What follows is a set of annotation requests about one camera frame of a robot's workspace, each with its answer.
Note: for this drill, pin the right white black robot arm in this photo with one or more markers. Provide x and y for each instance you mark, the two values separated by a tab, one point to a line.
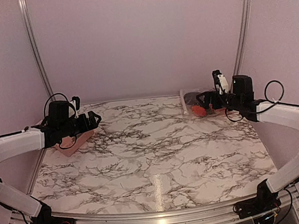
282	114

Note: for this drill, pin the dark fake avocado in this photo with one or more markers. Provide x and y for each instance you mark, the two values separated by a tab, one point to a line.
190	98

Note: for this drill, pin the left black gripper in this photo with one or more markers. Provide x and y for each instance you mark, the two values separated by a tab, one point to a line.
85	126

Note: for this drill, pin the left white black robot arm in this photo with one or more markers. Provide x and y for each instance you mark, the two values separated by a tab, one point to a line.
11	145

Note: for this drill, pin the clear zip top bag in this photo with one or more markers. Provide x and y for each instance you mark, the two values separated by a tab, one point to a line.
200	102

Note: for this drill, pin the aluminium frame post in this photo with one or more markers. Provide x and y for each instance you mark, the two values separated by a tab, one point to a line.
34	46
245	18

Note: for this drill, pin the right aluminium frame post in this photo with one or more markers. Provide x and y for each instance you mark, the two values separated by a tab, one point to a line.
245	18

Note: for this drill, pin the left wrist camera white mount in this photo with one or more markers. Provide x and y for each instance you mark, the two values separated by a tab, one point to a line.
74	106

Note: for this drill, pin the pink plastic basket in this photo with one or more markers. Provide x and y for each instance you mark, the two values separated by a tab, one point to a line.
70	145

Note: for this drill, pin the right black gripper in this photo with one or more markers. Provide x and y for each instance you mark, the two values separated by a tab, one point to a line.
214	95

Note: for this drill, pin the left aluminium frame post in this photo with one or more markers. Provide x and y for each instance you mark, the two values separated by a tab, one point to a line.
34	46

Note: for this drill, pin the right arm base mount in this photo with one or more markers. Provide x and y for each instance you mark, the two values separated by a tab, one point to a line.
255	206

